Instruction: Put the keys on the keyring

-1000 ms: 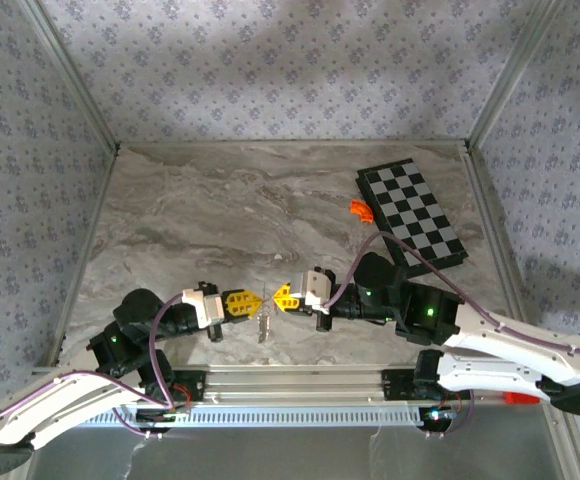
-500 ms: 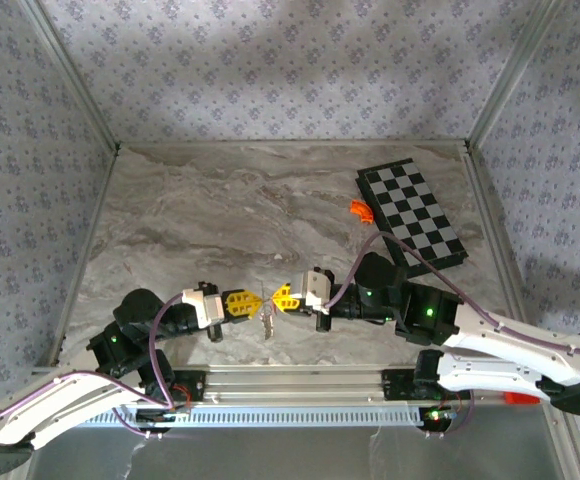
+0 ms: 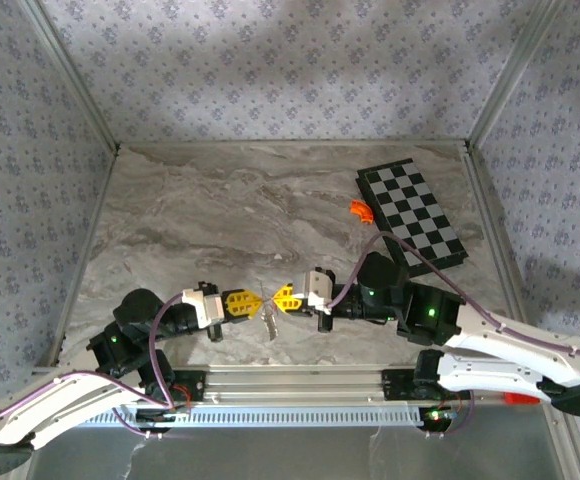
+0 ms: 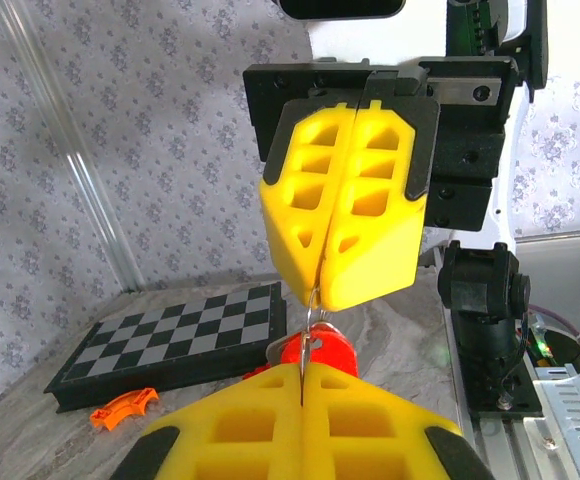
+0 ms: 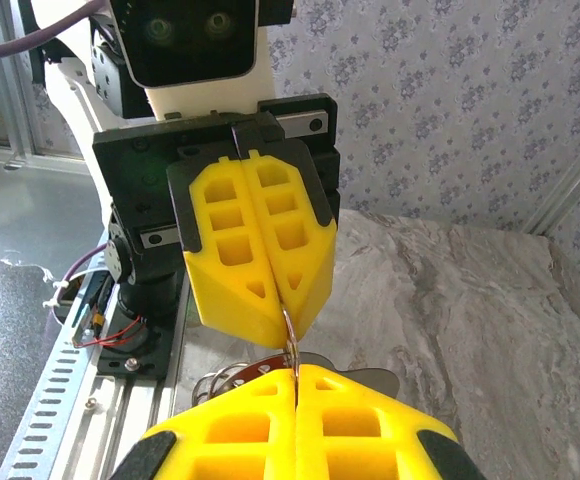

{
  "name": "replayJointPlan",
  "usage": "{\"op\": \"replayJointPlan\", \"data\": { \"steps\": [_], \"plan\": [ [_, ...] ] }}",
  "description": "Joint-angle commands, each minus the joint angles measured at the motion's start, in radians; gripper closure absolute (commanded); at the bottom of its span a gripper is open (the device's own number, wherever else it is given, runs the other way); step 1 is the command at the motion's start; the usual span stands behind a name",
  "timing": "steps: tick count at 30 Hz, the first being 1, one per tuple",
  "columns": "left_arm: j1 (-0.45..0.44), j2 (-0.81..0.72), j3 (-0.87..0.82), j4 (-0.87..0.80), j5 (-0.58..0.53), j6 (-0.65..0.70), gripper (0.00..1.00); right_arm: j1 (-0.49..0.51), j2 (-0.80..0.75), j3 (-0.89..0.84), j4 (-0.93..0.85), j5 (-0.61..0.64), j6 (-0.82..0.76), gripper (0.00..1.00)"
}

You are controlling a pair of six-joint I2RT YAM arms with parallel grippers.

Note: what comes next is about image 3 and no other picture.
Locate small clear plastic piece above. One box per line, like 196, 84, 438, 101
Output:
262, 304, 282, 343

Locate orange curved plastic piece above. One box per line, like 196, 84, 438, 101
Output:
348, 198, 377, 225

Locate folded black grey chessboard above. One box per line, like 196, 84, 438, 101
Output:
355, 158, 470, 279

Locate small circuit board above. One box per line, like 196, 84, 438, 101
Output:
422, 407, 459, 431

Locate shiny metal sheet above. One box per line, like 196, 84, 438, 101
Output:
19, 419, 571, 480

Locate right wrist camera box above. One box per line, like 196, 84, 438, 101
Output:
301, 268, 337, 315

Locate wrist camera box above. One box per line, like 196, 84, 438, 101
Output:
301, 268, 337, 315
180, 287, 225, 330

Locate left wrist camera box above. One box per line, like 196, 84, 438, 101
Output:
180, 287, 225, 330

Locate aluminium mounting rail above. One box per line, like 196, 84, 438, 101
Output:
172, 367, 421, 404

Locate aluminium frame rail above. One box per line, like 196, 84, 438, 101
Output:
32, 144, 121, 374
462, 142, 580, 480

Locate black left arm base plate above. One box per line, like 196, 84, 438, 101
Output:
134, 368, 207, 432

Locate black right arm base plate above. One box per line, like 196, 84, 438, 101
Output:
380, 367, 464, 431

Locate slotted grey cable duct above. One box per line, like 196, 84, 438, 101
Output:
77, 403, 429, 430

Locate aluminium frame post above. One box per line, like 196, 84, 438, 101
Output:
19, 0, 122, 154
467, 0, 546, 149

